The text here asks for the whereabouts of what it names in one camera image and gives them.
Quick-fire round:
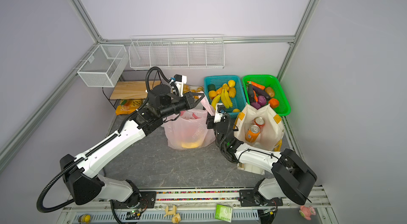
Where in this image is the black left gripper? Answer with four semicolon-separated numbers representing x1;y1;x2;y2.
159;92;205;119

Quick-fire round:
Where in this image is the orange soda can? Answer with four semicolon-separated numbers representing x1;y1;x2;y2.
245;124;261;143

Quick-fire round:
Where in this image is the pink plastic grocery bag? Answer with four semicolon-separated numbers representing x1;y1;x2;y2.
163;97;215;150

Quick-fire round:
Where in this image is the white canvas tote bag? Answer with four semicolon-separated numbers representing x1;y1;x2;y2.
234;104;285;175

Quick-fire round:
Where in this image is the yellow banana bunch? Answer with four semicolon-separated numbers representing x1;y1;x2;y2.
181;141;203;149

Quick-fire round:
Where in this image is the red cola can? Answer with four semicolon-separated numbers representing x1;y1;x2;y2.
253;117;266;129

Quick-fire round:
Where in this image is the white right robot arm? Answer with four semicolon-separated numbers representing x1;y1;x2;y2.
206;112;318;206

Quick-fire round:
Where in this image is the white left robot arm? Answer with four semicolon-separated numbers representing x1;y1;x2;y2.
36;67;205;213

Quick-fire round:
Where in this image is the teal plastic basket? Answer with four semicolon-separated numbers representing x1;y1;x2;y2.
204;75;247;121

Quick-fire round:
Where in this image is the loose yellow banana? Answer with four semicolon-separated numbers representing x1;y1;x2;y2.
211;84;233;109

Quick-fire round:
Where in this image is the yellow lemon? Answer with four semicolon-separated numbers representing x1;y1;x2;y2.
228;80;236;88

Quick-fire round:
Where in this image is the dark green cucumber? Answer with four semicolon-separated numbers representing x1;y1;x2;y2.
247;84;256;104

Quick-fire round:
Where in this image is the small purple onion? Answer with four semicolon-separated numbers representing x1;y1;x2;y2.
257;95;268;106

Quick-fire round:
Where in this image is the long dark eggplant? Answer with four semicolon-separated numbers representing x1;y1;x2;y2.
252;85;271;101

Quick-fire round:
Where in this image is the orange carrot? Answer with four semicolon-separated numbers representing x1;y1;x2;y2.
247;81;266;90

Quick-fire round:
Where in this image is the brown potato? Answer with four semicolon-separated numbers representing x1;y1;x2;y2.
265;87;275;98

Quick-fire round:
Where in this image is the green plastic basket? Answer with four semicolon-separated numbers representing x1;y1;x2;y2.
242;75;291;117

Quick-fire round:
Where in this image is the orange snack packet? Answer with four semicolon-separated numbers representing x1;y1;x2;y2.
115;99;144;115

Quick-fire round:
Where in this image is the green card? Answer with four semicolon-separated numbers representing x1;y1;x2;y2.
215;205;233;223

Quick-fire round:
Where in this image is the white mesh box basket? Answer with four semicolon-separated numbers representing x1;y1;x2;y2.
77;44;129;88

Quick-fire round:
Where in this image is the pink toy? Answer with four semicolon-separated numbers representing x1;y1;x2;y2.
299;206;316;220

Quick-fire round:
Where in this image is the white wire wall basket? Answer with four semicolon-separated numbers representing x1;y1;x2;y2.
128;34;225;70

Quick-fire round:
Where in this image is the black wire shelf rack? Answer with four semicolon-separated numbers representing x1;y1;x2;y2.
102;69;147;110

